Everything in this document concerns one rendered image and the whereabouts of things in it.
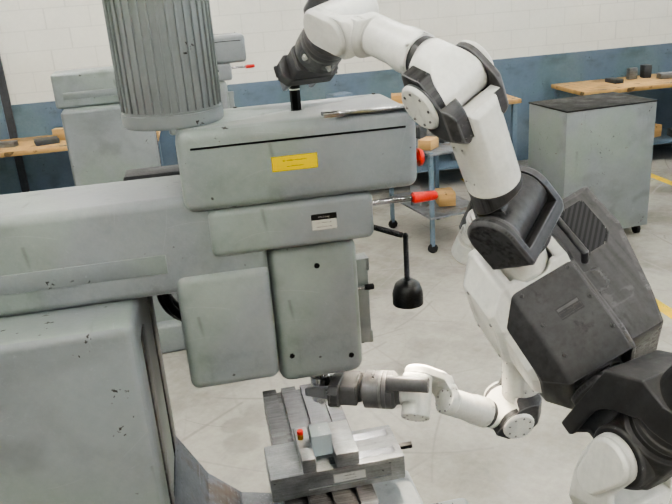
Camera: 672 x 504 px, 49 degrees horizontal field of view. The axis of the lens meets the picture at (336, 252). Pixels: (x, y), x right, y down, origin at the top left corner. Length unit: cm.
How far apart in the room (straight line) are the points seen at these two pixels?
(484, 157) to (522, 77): 775
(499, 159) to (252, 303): 62
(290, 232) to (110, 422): 51
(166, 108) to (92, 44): 666
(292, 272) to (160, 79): 46
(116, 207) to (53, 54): 671
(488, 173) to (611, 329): 36
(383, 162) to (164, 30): 48
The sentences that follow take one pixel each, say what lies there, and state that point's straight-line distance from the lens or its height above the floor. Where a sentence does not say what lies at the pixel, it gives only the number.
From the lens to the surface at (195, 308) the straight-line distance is 151.
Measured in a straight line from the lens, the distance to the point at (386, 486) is 211.
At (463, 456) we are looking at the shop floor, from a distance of 362.
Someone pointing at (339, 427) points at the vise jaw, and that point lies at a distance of 201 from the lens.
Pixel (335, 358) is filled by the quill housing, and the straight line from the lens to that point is 162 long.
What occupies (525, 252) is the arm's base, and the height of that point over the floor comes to 169.
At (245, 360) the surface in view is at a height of 140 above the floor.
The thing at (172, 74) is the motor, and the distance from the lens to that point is 142.
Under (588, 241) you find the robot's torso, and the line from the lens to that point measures 140.
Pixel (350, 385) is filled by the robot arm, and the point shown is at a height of 126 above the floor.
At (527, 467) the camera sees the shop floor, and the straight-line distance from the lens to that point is 358.
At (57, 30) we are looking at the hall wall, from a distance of 811.
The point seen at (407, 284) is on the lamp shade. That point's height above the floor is 147.
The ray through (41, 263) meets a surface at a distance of 151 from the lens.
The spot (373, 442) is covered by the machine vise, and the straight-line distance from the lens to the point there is 201.
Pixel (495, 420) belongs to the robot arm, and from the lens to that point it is 182.
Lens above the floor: 213
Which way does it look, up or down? 20 degrees down
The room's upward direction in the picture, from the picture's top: 4 degrees counter-clockwise
